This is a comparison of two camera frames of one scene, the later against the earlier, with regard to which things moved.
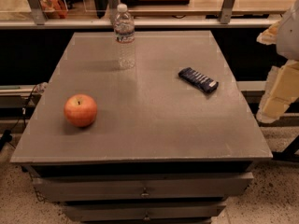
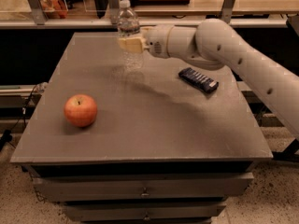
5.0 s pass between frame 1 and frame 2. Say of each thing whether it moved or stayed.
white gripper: moved
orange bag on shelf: stayed
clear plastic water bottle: moved
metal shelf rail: stayed
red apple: stayed
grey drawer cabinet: stayed
